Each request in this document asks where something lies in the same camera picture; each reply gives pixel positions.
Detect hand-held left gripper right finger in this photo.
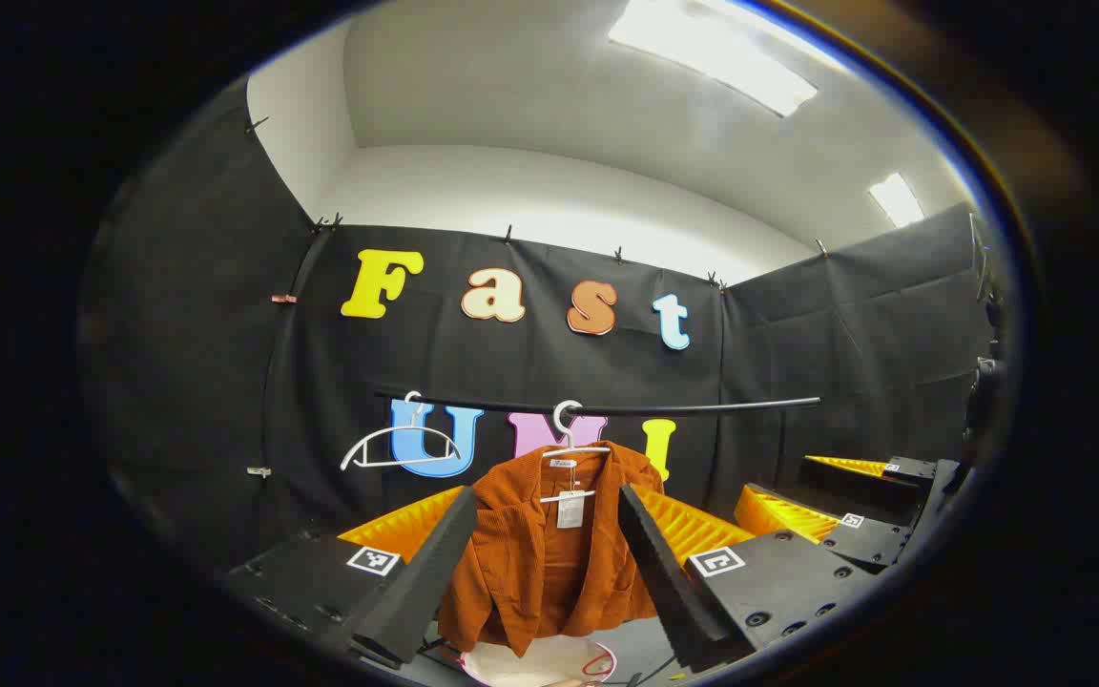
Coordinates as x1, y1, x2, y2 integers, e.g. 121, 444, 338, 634
618, 482, 880, 674

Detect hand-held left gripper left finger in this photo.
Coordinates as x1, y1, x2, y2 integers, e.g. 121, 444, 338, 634
225, 485, 479, 667

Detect orange corduroy jacket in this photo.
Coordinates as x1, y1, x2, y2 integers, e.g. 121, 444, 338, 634
437, 441, 665, 657

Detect white laundry hamper red handles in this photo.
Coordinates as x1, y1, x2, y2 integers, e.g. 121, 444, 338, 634
462, 635, 619, 687

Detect small white clothes hanger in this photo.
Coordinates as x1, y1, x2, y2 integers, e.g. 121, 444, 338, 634
340, 391, 463, 471

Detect large white clothes hanger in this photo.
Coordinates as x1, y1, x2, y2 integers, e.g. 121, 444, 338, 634
540, 401, 612, 504

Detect small ceiling light panel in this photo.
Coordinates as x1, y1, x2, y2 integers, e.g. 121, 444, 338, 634
869, 173, 925, 228

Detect large ceiling light panel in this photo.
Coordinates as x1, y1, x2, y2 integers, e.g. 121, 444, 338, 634
609, 0, 819, 117

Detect black clothes rail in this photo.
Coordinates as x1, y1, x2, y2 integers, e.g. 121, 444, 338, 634
375, 389, 822, 418

